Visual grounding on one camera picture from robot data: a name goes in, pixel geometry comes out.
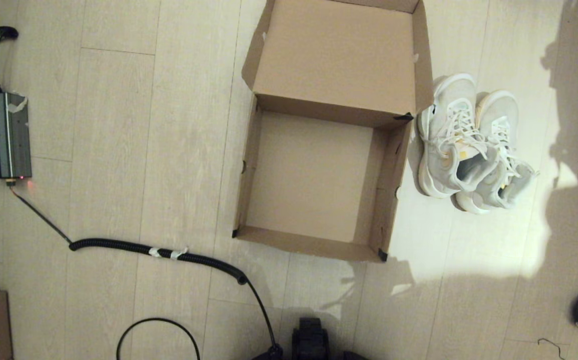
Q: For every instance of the grey power supply unit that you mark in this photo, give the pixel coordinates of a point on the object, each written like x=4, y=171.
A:
x=3, y=135

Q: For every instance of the white lace-up sneaker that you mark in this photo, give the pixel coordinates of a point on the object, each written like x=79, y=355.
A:
x=501, y=107
x=449, y=100

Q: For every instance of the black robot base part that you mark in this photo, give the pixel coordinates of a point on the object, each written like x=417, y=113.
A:
x=310, y=340

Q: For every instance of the brown cardboard shoe box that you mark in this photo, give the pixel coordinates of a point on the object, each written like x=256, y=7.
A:
x=329, y=55

